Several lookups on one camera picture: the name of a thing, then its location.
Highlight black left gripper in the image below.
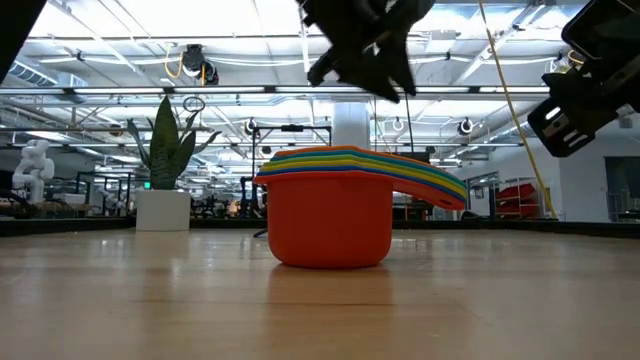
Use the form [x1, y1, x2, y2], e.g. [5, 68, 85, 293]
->
[297, 0, 436, 105]

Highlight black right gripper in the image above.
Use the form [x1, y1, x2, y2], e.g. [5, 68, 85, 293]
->
[542, 0, 640, 119]

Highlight light blue measuring cup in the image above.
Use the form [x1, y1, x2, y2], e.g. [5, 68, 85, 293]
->
[269, 150, 464, 184]

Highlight green measuring cup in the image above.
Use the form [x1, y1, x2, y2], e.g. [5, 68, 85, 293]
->
[264, 155, 466, 190]

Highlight yellow measuring cup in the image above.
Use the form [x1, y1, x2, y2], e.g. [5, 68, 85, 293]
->
[259, 160, 469, 197]

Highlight red measuring cup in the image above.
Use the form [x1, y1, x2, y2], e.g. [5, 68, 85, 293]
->
[253, 170, 469, 270]

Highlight white round column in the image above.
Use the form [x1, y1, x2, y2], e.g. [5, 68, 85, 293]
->
[332, 99, 371, 151]

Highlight red storage bins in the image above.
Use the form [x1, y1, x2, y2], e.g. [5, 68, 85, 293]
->
[494, 183, 539, 217]

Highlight snake plant in white pot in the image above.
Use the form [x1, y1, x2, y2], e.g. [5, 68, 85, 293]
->
[127, 95, 223, 234]

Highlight white robot figure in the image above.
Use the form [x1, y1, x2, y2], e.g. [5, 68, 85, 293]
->
[12, 139, 56, 204]

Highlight black hanging cable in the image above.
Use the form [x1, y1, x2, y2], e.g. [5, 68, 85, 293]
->
[403, 93, 415, 154]

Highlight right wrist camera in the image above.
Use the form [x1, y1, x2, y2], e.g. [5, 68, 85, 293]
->
[527, 94, 621, 159]

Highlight black workstation frame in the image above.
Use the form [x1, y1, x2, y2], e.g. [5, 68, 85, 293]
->
[251, 124, 333, 219]

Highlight yellow power cable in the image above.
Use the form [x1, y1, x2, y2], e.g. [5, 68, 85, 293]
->
[477, 0, 559, 220]

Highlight black ceiling cable reel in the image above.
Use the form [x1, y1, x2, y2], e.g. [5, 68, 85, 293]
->
[180, 43, 207, 79]

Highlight black metal table frame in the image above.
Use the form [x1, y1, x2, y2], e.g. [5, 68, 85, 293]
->
[0, 217, 640, 239]

